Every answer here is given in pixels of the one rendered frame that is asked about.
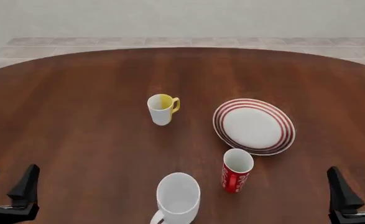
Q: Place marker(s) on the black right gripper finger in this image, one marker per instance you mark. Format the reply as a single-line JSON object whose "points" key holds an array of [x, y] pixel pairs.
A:
{"points": [[344, 191]]}

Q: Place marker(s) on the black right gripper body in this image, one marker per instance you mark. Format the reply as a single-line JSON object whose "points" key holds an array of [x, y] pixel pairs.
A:
{"points": [[356, 217]]}

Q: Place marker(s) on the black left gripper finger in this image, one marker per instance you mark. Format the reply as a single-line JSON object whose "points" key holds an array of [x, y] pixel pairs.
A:
{"points": [[25, 184]]}

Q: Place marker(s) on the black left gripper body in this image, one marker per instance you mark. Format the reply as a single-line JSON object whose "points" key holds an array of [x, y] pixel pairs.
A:
{"points": [[8, 212]]}

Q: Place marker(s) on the red mug with white print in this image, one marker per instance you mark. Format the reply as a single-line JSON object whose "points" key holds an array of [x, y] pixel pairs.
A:
{"points": [[235, 172]]}

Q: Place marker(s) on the white plate with red rings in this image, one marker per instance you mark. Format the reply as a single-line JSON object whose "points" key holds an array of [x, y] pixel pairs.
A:
{"points": [[253, 127]]}

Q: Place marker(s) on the plain white mug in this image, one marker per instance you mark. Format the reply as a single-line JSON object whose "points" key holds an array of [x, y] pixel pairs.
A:
{"points": [[177, 198]]}

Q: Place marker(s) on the white and yellow mug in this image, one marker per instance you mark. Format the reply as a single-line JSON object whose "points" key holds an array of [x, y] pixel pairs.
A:
{"points": [[161, 109]]}

